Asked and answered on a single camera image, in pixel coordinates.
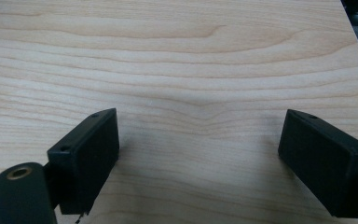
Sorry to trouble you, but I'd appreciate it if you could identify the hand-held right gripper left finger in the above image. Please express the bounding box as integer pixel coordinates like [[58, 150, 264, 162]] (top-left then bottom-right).
[[47, 107, 120, 216]]

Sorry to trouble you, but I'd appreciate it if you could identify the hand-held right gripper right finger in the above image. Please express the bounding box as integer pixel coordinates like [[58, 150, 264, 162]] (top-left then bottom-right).
[[277, 108, 358, 218]]

